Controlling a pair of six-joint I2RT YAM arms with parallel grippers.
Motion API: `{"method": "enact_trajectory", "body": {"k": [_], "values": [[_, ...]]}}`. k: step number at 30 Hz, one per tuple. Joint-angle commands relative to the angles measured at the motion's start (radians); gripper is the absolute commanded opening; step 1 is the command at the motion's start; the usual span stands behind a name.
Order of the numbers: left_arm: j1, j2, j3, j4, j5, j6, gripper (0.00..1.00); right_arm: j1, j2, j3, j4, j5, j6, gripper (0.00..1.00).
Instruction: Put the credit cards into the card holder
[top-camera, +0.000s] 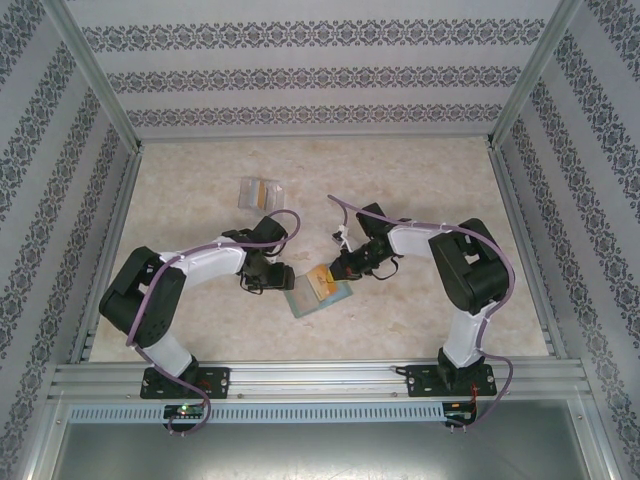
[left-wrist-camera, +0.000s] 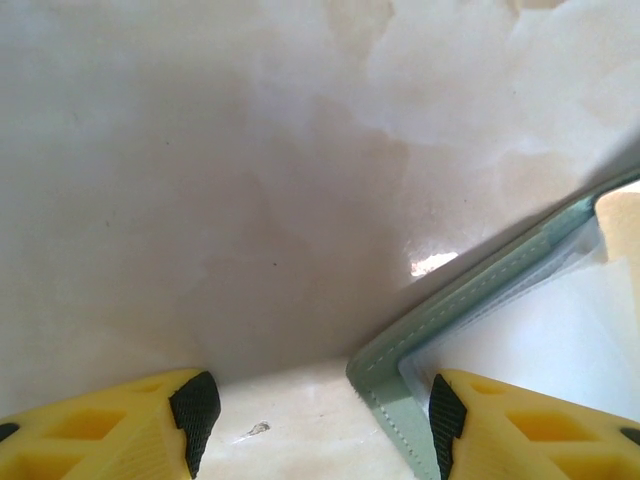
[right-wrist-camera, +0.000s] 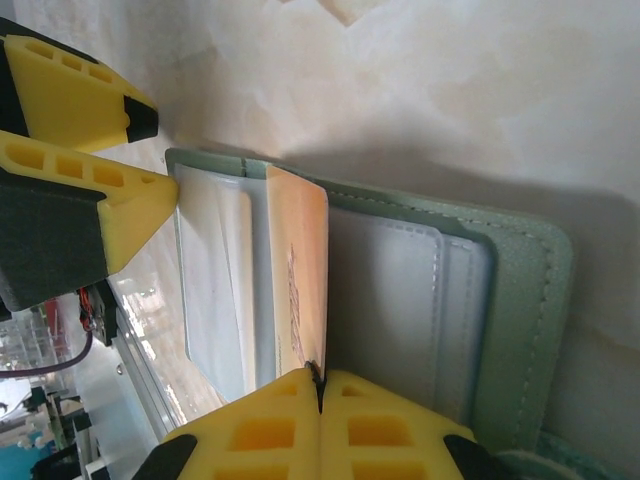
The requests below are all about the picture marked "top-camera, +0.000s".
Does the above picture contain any small controller circuit board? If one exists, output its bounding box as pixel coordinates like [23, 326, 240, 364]
[443, 398, 480, 427]
[162, 402, 208, 421]

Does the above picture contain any aluminium frame post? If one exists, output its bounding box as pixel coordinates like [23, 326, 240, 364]
[42, 0, 147, 154]
[484, 0, 585, 151]

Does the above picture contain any slotted grey cable duct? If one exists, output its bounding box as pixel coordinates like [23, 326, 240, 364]
[66, 402, 447, 425]

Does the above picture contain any aluminium table side rail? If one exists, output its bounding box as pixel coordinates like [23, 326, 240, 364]
[485, 144, 572, 361]
[68, 147, 147, 366]

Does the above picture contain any green transparent bag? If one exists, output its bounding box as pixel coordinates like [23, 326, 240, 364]
[283, 272, 354, 320]

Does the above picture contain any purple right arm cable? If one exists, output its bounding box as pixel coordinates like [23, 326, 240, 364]
[327, 194, 516, 432]

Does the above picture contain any grey sheet metal panel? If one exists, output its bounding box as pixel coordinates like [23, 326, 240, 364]
[47, 422, 604, 480]

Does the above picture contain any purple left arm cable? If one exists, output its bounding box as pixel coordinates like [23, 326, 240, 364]
[124, 209, 301, 437]

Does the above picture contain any aluminium frame leg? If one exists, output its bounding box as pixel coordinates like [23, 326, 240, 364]
[567, 392, 621, 480]
[22, 392, 71, 480]

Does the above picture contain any aluminium mounting rail beam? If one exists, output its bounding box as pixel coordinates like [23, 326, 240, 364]
[49, 362, 587, 401]

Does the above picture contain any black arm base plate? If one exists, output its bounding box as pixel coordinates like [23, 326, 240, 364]
[141, 366, 233, 401]
[406, 363, 499, 400]

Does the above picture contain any clear plastic card stack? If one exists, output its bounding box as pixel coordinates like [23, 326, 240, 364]
[236, 174, 287, 212]

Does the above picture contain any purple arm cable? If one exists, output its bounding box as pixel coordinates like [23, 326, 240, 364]
[327, 194, 516, 432]
[124, 209, 301, 437]

